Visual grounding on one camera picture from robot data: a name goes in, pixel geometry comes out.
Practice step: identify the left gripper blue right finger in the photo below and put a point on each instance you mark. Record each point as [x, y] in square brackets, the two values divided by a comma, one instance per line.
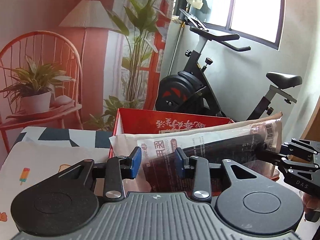
[181, 163]

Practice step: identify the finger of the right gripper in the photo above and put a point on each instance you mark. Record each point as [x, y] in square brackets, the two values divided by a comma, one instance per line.
[263, 154]

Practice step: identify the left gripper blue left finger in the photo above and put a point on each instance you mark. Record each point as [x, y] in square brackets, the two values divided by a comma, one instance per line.
[135, 159]

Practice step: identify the packaged item plastic bag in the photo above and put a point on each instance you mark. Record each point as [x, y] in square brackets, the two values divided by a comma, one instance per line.
[212, 152]

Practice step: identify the living room scene backdrop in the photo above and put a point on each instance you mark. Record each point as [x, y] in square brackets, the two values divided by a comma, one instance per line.
[74, 63]

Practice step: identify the right hand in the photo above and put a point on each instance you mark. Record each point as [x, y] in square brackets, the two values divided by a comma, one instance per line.
[310, 203]

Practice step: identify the red strawberry cardboard box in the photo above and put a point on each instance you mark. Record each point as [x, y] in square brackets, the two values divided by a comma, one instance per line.
[175, 127]

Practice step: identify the white patterned bed sheet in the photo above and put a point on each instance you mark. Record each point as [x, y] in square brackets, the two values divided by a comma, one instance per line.
[40, 152]

